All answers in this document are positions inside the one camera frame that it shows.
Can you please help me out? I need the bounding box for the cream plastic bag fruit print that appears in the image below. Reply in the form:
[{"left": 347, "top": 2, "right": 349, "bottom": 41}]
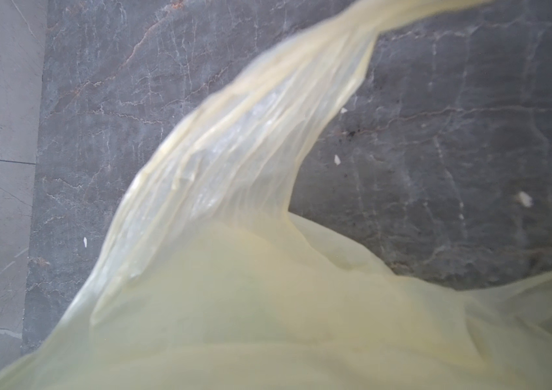
[{"left": 0, "top": 1, "right": 552, "bottom": 389}]

